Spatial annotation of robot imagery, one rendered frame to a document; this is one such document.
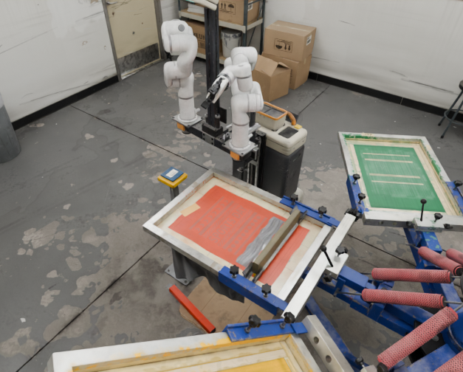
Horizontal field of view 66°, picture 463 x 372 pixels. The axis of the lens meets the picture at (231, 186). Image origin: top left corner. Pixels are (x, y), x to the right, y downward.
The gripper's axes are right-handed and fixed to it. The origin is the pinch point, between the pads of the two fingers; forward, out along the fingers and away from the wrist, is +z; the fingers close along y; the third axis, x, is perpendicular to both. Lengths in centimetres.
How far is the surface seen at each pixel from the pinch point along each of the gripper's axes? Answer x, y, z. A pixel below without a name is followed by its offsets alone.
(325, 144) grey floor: -109, 132, -215
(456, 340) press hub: -128, -9, 45
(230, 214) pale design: -40, 48, 10
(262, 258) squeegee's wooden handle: -59, 26, 38
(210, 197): -27, 56, 2
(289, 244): -71, 32, 17
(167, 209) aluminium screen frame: -11, 58, 22
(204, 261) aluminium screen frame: -40, 43, 45
